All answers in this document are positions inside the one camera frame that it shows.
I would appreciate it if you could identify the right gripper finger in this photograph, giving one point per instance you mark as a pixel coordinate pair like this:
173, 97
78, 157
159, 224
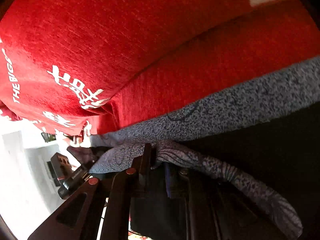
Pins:
94, 208

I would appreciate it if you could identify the black pants with patterned waistband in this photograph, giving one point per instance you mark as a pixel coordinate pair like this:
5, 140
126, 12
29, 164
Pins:
262, 136

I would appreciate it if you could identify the red printed sofa cover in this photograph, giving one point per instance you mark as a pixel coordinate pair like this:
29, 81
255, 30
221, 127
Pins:
114, 63

